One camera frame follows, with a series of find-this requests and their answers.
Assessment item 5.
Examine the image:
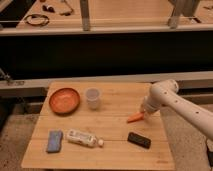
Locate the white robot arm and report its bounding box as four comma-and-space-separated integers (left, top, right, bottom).
141, 79, 213, 141

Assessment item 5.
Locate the clear plastic cup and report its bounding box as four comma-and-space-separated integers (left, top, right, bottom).
85, 88, 101, 110

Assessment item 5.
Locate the orange bowl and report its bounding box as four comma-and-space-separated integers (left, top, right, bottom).
49, 88, 80, 115

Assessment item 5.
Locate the black rectangular block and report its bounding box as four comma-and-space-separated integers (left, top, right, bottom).
128, 132, 151, 149

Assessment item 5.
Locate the blue sponge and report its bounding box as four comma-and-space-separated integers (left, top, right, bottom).
46, 130, 63, 153

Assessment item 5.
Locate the small dark tool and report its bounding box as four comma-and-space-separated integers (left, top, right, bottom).
42, 5, 55, 13

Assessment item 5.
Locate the grey metal leg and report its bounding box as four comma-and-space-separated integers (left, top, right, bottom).
167, 0, 201, 29

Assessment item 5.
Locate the dark cable piece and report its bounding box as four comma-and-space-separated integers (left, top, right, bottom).
59, 0, 75, 17

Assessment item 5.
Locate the grey metal post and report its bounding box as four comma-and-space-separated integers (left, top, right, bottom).
80, 0, 90, 31

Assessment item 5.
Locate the black coiled cable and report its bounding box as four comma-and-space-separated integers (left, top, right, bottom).
24, 13, 50, 27

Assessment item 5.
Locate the metal clamp bracket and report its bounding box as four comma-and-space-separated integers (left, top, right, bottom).
0, 68, 25, 86

